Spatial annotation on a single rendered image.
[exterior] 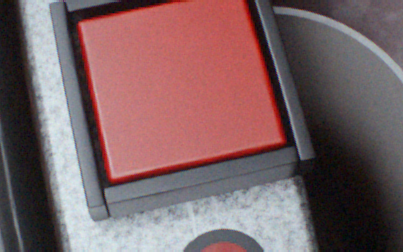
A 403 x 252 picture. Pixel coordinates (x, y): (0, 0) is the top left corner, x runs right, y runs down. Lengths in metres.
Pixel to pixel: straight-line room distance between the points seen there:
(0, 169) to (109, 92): 0.05
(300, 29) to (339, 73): 0.07
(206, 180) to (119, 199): 0.03
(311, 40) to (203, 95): 0.67
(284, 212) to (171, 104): 0.05
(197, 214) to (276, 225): 0.03
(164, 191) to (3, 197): 0.06
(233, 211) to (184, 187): 0.02
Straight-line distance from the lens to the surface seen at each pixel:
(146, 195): 0.39
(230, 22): 0.41
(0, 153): 0.42
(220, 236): 0.40
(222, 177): 0.39
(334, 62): 1.09
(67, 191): 0.41
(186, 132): 0.40
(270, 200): 0.40
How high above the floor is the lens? 1.30
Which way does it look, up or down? 71 degrees down
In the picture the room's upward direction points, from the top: 11 degrees counter-clockwise
